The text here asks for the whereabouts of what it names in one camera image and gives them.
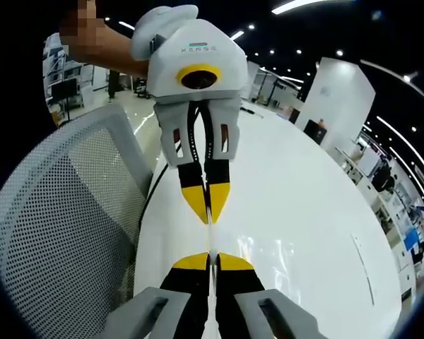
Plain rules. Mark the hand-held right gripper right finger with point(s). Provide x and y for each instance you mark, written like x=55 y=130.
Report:
x=240 y=282

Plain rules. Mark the row of white desks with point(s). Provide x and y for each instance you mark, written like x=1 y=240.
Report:
x=395 y=205

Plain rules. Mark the blue box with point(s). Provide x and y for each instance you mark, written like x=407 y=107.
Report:
x=412 y=240

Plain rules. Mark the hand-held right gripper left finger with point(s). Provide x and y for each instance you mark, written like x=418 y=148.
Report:
x=183 y=282

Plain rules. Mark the transparent food packaging bag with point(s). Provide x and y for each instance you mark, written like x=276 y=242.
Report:
x=279 y=261
x=212 y=234

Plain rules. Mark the grey mesh office chair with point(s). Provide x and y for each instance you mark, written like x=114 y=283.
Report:
x=56 y=212

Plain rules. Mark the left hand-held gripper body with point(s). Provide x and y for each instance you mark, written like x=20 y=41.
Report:
x=169 y=70

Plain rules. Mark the black office chair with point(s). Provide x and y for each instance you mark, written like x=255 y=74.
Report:
x=315 y=132

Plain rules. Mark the white pillar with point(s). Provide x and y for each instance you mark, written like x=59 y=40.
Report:
x=339 y=95

